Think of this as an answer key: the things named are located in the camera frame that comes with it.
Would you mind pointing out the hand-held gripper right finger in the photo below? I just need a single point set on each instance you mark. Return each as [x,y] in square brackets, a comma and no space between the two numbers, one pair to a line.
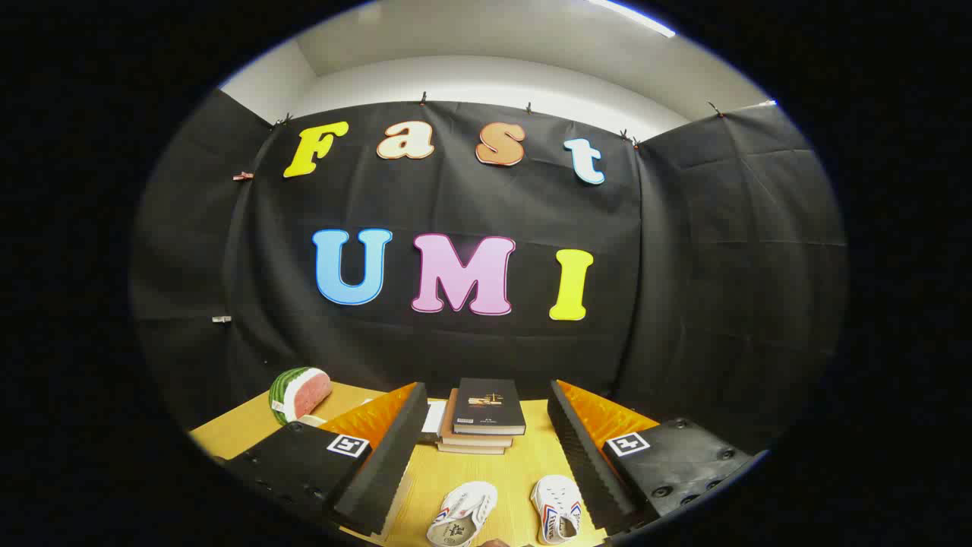
[585,456]

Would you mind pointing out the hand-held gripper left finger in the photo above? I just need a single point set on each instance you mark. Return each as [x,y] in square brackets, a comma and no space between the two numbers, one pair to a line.
[383,456]

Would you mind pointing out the white canvas shoe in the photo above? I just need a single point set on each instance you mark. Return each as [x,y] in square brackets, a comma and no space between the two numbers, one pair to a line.
[554,505]
[463,509]

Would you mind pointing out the white book with portrait cover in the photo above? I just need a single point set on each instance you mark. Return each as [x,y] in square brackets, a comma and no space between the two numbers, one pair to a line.
[434,416]

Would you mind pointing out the tan book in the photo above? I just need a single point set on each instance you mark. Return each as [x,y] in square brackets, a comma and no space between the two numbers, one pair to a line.
[471,449]

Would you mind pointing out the watermelon slice toy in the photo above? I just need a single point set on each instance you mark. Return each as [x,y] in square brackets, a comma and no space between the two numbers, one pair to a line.
[307,391]

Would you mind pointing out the black backdrop cloth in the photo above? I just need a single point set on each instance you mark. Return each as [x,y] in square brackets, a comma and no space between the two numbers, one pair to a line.
[456,197]

